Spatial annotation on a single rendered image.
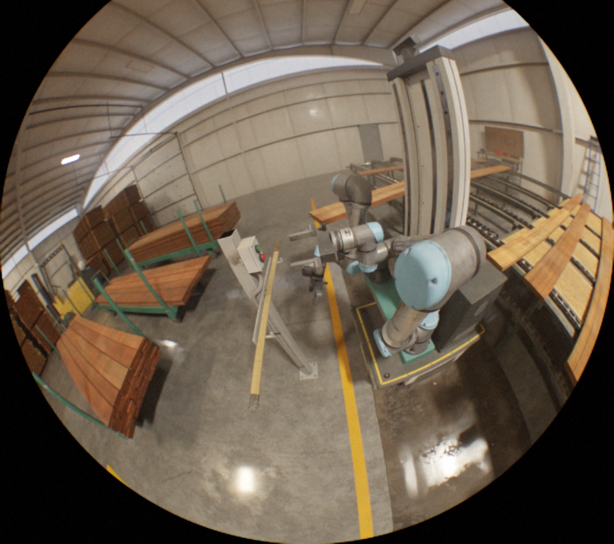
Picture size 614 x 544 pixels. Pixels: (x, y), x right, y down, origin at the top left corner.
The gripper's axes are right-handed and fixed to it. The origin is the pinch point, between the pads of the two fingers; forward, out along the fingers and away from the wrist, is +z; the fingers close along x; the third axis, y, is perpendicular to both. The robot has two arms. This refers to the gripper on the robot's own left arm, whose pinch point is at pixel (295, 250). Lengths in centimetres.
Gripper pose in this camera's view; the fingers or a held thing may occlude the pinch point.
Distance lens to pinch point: 64.9
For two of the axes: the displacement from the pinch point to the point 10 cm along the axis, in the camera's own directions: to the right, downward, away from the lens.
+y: -2.1, -6.7, -7.1
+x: 1.0, 7.1, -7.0
